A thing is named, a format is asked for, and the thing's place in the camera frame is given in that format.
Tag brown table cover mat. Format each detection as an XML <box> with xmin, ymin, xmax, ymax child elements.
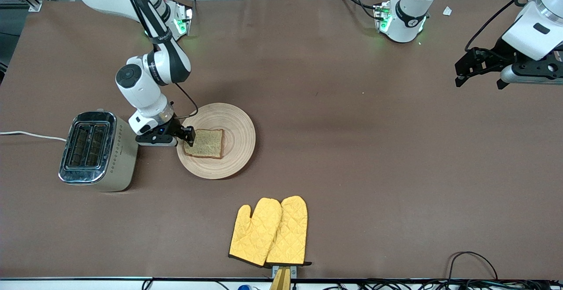
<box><xmin>0</xmin><ymin>0</ymin><xmax>563</xmax><ymax>280</ymax></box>

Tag round wooden plate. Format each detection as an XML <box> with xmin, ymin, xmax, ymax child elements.
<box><xmin>177</xmin><ymin>103</ymin><xmax>256</xmax><ymax>180</ymax></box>

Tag looped black cable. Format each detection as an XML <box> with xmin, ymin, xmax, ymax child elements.
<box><xmin>448</xmin><ymin>251</ymin><xmax>499</xmax><ymax>282</ymax></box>

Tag slice of brown bread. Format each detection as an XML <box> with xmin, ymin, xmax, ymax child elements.
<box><xmin>183</xmin><ymin>128</ymin><xmax>225</xmax><ymax>159</ymax></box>

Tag yellow quilted oven mitt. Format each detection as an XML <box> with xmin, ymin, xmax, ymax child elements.
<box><xmin>266</xmin><ymin>195</ymin><xmax>313</xmax><ymax>267</ymax></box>
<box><xmin>228</xmin><ymin>198</ymin><xmax>282</xmax><ymax>267</ymax></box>

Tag white toaster power cord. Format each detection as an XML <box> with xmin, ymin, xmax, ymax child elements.
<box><xmin>0</xmin><ymin>131</ymin><xmax>67</xmax><ymax>142</ymax></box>

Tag beige chrome two-slot toaster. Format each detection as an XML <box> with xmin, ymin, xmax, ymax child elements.
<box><xmin>58</xmin><ymin>110</ymin><xmax>140</xmax><ymax>192</ymax></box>

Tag black cable tangle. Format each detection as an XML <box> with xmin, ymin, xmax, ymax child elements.
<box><xmin>323</xmin><ymin>279</ymin><xmax>552</xmax><ymax>290</ymax></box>

